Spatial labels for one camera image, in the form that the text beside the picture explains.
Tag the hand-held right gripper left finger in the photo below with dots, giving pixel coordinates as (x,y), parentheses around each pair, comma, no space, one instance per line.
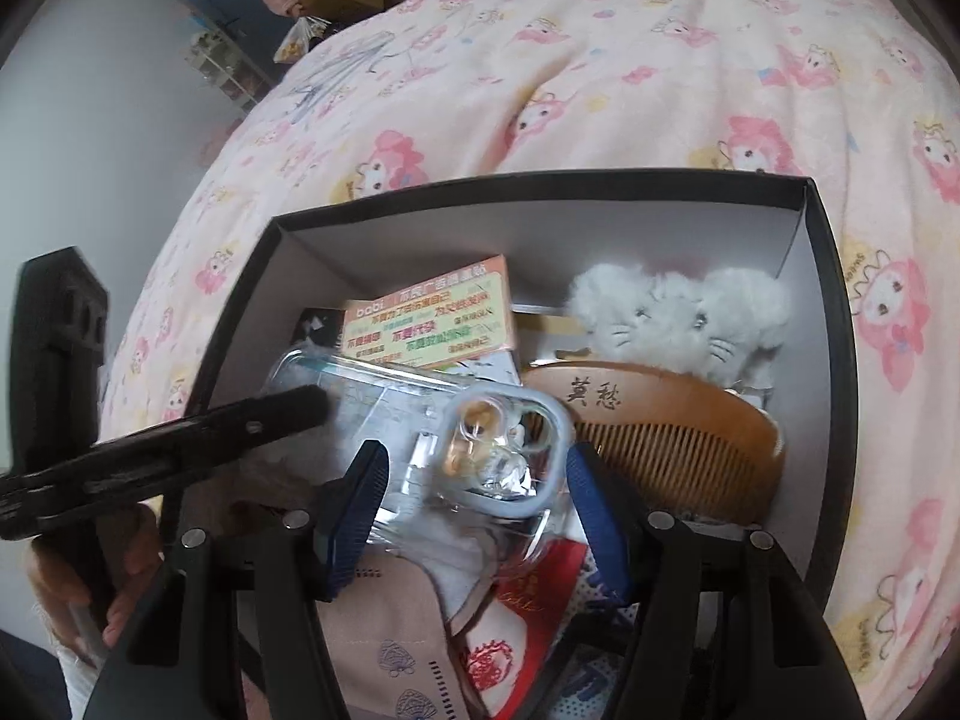
(352,517)

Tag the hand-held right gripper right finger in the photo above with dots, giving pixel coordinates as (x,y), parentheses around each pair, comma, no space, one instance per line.
(600,525)

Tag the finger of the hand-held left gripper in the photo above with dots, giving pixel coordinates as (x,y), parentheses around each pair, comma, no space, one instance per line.
(187,442)

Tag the clear phone case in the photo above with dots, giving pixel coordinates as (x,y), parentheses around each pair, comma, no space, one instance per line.
(420,420)

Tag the black cardboard box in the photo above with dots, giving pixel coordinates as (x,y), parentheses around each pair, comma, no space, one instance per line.
(450,217)

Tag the person's left hand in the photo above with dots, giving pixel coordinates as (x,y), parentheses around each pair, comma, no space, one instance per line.
(127,562)

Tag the wooden comb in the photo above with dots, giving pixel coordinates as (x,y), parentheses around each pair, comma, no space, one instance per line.
(675,450)

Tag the red packet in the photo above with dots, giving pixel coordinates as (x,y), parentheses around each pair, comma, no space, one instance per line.
(525,615)

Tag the pink face mask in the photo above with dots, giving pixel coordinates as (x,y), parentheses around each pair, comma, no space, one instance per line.
(375,637)

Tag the white face mask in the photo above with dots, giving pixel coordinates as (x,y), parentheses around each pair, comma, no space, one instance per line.
(469,562)

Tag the blue patterned packet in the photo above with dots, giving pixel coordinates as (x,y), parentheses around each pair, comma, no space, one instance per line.
(592,682)

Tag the white plush toy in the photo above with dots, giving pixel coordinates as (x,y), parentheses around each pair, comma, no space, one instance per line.
(675,322)

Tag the orange and green card box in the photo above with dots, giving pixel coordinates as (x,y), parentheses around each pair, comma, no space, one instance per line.
(427,311)

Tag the clear plastic bag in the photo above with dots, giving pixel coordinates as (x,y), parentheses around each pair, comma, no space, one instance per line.
(300,41)

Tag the pink printed blanket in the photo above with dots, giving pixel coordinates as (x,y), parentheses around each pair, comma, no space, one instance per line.
(600,75)

